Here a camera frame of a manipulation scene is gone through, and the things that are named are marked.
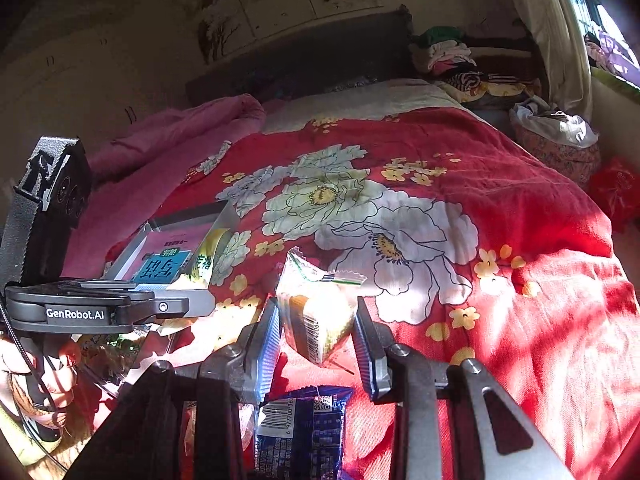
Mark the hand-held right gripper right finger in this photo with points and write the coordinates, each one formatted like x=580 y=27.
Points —
x=367 y=355

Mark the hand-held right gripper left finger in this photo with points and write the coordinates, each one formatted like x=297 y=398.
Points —
x=267 y=352

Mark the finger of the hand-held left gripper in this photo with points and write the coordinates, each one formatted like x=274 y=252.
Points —
x=172 y=305

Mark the clear cake packet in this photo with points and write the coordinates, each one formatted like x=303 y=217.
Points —
x=315 y=310

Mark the grey metal tray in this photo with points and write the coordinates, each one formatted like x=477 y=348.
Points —
x=150 y=240

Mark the person's left hand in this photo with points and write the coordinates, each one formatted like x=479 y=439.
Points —
x=57 y=375

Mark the pink book with blue panel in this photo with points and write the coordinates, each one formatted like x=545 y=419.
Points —
x=165 y=257

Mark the large yellow snack bag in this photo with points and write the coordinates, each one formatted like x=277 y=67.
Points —
x=210 y=257

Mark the dark blue snack packet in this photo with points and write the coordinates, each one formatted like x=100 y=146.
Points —
x=300 y=435

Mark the pink quilt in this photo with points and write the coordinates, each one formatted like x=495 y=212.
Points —
x=165 y=145

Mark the red floral blanket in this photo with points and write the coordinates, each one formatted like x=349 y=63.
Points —
x=450 y=240

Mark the cream bed sheet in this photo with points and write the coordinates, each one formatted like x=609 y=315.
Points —
x=360 y=102

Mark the floral cushion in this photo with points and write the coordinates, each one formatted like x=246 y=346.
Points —
x=560 y=157

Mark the dark headboard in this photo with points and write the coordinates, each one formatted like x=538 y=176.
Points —
x=300 y=60

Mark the white plastic bag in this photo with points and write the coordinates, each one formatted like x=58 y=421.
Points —
x=552 y=122

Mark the red plastic bag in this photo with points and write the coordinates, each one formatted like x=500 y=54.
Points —
x=617 y=190

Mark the pile of folded clothes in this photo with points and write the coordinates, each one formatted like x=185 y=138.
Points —
x=450 y=55

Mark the cream curtain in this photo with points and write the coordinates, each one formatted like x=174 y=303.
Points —
x=555 y=25

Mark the purple hanging cloth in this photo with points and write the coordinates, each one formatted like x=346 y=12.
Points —
x=612 y=50

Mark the window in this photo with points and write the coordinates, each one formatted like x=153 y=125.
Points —
x=595 y=5

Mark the wall poster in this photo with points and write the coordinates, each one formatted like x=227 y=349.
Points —
x=290 y=5

